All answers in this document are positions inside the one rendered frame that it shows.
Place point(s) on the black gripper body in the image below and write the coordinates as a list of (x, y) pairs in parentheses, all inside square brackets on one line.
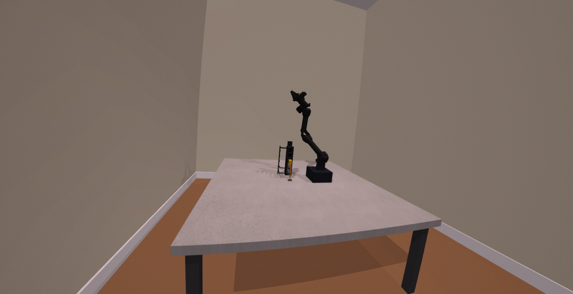
[(299, 99)]

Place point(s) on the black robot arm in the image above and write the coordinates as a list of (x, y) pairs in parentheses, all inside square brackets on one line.
[(322, 157)]

